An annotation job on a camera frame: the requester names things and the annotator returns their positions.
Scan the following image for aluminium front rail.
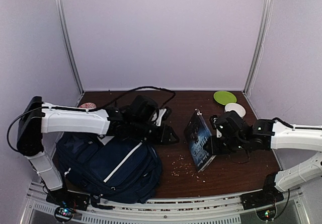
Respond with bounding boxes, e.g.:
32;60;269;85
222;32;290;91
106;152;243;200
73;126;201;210
20;181;310;224

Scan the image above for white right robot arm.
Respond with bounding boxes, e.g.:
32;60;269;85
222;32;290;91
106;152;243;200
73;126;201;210
205;111;321;205

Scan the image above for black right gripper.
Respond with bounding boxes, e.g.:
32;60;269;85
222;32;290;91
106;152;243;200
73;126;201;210
204;136;247;156

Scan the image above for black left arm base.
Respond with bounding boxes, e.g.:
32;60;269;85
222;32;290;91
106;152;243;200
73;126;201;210
44;180;90;211

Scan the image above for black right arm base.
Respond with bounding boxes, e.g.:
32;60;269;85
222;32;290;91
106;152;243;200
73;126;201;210
240;172;284;210

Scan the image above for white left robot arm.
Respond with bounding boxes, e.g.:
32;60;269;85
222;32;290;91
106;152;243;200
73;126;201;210
8;87;180;206

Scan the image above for orange patterned bowl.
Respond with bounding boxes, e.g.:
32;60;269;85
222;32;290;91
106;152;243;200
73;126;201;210
79;102;97;109

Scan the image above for white bowl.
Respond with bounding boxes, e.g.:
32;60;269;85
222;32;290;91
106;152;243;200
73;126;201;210
224;103;246;118

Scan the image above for aluminium frame post left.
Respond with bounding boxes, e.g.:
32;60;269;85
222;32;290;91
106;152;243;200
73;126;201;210
55;0;85;95

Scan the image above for dark Wuthering Heights book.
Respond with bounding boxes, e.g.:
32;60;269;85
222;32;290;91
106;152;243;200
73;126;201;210
184;109;215;172

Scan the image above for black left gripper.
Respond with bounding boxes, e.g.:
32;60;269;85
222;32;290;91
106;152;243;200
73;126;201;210
131;118;182;145

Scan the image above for aluminium frame post right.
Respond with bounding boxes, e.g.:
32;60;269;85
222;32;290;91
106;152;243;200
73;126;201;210
244;0;273;97

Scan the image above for aluminium frame post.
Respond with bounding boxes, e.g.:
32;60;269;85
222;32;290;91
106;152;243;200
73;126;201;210
244;0;273;97
55;0;85;95

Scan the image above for navy blue backpack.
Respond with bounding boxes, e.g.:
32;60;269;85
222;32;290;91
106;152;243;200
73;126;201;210
56;132;163;204

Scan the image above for green plate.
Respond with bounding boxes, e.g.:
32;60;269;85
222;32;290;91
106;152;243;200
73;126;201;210
213;91;237;105

